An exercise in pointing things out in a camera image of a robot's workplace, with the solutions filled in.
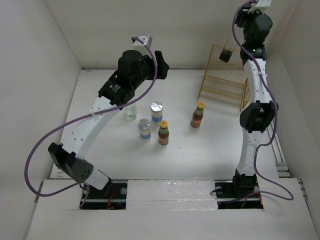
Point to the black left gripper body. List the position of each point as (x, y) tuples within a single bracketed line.
[(148, 71)]

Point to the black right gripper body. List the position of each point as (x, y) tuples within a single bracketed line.
[(245, 19)]

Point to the dark sauce glass cruet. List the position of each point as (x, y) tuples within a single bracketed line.
[(228, 48)]

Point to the silver-lid shaker blue label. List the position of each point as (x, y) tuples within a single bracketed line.
[(156, 112)]

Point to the clear liquid glass cruet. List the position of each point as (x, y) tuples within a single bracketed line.
[(131, 111)]

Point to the yellow-capped red sauce bottle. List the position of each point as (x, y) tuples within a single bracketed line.
[(198, 115)]

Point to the yellow-capped brown sauce bottle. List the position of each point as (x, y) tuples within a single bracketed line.
[(163, 133)]

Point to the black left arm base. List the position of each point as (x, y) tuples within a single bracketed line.
[(114, 198)]

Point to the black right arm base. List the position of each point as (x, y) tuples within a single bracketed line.
[(228, 198)]

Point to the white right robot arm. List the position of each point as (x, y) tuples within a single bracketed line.
[(260, 111)]

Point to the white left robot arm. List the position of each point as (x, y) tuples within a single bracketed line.
[(69, 155)]

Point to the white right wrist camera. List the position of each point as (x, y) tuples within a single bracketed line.
[(260, 5)]

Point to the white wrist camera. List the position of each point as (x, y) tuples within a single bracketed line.
[(142, 40), (260, 5)]

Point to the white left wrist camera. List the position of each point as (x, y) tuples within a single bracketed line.
[(142, 40)]

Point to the yellow wire rack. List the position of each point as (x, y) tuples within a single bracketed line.
[(225, 82)]

